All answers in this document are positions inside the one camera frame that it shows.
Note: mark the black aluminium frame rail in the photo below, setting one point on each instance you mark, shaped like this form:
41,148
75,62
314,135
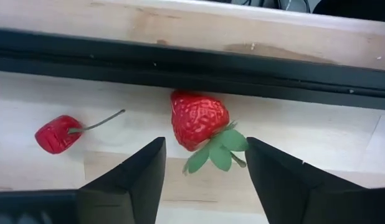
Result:
180,68

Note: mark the red toy strawberry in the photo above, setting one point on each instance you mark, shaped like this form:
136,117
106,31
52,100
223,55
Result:
195,118

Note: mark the red toy cherry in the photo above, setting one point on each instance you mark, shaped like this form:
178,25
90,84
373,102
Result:
55,135

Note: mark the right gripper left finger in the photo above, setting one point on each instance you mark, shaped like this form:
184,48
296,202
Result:
133,186

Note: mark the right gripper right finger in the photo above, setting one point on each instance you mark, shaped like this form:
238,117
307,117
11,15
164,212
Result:
298,193

